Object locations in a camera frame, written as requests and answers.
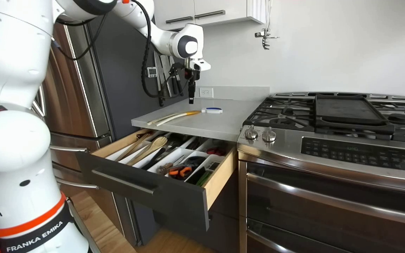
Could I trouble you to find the white and blue object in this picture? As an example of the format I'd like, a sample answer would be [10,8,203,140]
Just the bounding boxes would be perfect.
[200,105,225,116]

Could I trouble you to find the chrome pot filler faucet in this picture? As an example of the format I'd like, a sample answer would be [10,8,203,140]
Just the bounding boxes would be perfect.
[253,26,280,51]

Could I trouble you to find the open wooden kitchen drawer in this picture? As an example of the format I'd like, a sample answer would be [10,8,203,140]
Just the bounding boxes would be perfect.
[76,127,239,231]

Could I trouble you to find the light wooden spoon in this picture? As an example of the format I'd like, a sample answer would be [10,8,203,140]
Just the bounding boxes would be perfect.
[127,134,170,167]

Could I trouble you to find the black cast iron griddle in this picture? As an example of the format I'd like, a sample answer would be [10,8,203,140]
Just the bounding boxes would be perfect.
[314,95,388,127]

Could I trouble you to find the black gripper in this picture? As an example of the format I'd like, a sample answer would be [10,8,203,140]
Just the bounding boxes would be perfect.
[182,58,203,105]

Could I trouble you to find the white wall outlet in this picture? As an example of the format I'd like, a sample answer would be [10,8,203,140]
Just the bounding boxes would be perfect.
[197,85,217,99]

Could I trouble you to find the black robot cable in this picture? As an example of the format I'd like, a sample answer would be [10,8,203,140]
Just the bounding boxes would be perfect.
[52,0,191,106]

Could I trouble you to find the silver range knob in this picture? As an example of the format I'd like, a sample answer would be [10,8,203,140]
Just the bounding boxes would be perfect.
[260,126,279,144]
[243,123,260,141]

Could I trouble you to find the cream long handled utensil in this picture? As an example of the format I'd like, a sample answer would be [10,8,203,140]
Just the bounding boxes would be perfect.
[146,109,204,127]

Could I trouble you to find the stainless steel refrigerator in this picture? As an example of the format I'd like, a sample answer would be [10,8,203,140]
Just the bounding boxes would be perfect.
[42,11,191,247]

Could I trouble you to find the white upper cabinet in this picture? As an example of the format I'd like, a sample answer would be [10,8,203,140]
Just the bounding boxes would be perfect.
[152,0,267,32]

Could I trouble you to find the stainless steel gas range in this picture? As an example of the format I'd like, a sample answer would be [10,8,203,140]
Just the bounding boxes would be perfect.
[236,89,405,253]

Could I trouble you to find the orange handled tool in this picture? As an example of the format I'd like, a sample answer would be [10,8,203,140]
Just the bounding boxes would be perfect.
[166,164,196,181]

